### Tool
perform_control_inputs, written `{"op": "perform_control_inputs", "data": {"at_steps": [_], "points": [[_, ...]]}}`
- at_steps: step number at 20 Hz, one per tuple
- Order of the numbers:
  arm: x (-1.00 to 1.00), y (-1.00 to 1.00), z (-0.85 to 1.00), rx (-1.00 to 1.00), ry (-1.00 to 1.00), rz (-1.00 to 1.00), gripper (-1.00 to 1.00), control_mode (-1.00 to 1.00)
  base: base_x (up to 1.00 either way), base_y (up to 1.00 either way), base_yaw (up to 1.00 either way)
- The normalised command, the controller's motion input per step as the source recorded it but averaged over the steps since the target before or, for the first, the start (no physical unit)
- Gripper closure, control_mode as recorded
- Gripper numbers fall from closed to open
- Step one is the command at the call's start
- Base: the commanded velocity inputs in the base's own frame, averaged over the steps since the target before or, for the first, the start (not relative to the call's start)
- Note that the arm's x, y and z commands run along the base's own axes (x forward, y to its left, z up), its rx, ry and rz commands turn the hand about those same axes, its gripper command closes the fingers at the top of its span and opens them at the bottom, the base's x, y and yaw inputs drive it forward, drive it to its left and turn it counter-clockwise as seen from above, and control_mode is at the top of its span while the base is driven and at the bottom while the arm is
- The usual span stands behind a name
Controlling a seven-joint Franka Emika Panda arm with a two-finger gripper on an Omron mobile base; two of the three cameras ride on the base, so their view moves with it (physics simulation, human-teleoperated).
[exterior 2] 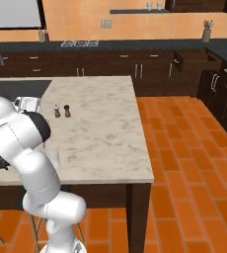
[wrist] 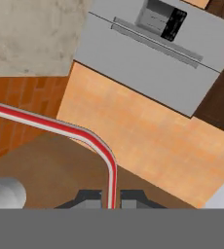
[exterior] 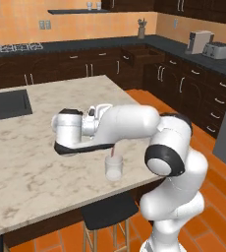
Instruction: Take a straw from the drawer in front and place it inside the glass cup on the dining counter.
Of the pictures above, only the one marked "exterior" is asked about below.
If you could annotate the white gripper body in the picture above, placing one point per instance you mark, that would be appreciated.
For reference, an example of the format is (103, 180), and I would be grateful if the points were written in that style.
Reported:
(105, 107)

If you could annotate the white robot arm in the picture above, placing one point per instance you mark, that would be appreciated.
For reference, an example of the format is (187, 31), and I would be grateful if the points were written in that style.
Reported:
(170, 197)

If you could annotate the red straw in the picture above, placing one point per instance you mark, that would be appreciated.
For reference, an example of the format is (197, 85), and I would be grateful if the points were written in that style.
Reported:
(113, 152)

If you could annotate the glass cup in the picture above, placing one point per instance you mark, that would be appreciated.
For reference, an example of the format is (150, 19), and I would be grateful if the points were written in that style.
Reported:
(114, 170)

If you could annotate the open dark wood drawer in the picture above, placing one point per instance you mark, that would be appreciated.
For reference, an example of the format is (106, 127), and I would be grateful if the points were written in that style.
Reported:
(144, 55)

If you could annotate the white cup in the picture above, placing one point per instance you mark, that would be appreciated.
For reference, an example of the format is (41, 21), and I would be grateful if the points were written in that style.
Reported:
(98, 5)
(89, 5)

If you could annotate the dark wood lower cupboard run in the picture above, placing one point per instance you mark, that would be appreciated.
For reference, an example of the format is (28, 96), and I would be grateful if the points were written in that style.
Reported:
(197, 88)
(59, 67)

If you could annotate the dark wood cupboard run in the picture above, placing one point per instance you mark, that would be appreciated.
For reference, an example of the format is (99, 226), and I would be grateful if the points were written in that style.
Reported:
(197, 88)
(183, 8)
(59, 67)

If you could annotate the grey pot with utensils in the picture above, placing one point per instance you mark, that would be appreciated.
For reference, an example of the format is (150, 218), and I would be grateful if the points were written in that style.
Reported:
(141, 31)

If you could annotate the black sink basin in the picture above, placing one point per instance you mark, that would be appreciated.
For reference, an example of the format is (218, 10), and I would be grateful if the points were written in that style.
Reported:
(5, 105)

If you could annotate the black hob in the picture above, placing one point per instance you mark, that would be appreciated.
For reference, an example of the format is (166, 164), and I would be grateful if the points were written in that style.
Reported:
(21, 47)

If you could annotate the white coffee machine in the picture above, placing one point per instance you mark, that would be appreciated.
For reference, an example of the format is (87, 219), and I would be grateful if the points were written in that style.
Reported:
(198, 42)

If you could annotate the silver toaster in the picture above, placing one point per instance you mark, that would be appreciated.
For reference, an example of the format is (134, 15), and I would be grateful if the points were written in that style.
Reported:
(217, 50)

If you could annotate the dark wood upper cupboard run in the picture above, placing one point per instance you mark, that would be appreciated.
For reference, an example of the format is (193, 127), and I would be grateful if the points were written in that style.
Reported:
(183, 8)

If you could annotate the dark wall shelf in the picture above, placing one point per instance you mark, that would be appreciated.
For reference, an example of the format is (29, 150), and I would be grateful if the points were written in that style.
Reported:
(75, 11)

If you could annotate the grey double wall outlet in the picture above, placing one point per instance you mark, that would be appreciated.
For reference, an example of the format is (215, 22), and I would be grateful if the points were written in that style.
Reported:
(45, 24)

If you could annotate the grey single wall outlet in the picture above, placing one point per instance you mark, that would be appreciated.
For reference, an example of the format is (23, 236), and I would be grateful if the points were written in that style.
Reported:
(176, 23)

